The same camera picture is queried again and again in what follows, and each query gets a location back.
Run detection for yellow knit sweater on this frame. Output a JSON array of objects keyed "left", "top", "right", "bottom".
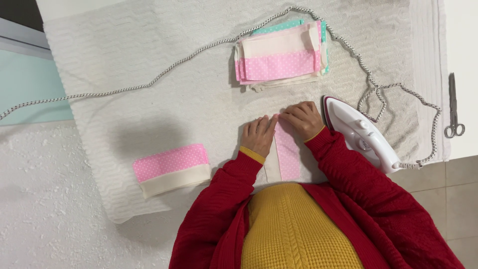
[{"left": 239, "top": 126, "right": 365, "bottom": 269}]

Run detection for stack of folded fabric pieces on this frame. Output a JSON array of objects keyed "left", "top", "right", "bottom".
[{"left": 234, "top": 19, "right": 329, "bottom": 93}]

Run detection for person's left hand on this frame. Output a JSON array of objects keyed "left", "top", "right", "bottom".
[{"left": 240, "top": 114, "right": 279, "bottom": 159}]

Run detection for white fuzzy blanket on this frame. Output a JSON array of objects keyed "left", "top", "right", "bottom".
[{"left": 0, "top": 120, "right": 211, "bottom": 269}]

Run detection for white and maroon clothes iron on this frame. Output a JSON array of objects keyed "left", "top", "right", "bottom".
[{"left": 323, "top": 96, "right": 403, "bottom": 175}]

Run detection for metal scissors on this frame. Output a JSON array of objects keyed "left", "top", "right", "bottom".
[{"left": 444, "top": 72, "right": 466, "bottom": 139}]

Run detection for white textured towel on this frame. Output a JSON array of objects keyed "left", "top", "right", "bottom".
[{"left": 43, "top": 0, "right": 451, "bottom": 224}]

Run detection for speckled braided iron cord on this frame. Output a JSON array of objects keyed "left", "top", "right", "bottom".
[{"left": 0, "top": 5, "right": 442, "bottom": 169}]

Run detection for person's right hand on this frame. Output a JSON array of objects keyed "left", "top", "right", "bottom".
[{"left": 278, "top": 101, "right": 325, "bottom": 142}]

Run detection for red knit cardigan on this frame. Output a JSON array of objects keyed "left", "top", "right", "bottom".
[{"left": 169, "top": 126, "right": 466, "bottom": 269}]

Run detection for pink dotted cream fabric strip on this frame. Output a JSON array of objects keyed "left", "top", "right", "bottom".
[{"left": 263, "top": 114, "right": 301, "bottom": 184}]

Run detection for folded pink and cream fabric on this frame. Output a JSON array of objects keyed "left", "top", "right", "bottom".
[{"left": 132, "top": 143, "right": 212, "bottom": 199}]

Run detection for teal board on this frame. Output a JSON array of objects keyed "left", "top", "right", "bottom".
[{"left": 0, "top": 49, "right": 74, "bottom": 126}]

